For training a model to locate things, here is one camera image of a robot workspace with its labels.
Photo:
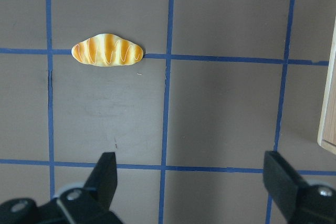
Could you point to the light wooden drawer cabinet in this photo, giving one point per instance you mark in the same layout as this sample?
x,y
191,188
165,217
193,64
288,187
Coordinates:
x,y
326,132

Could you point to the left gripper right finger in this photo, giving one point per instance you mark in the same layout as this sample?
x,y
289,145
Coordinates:
x,y
298,200

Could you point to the orange toy bread loaf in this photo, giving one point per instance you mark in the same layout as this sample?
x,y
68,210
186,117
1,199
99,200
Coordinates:
x,y
107,50

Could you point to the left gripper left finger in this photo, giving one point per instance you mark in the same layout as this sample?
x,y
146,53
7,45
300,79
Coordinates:
x,y
87,204

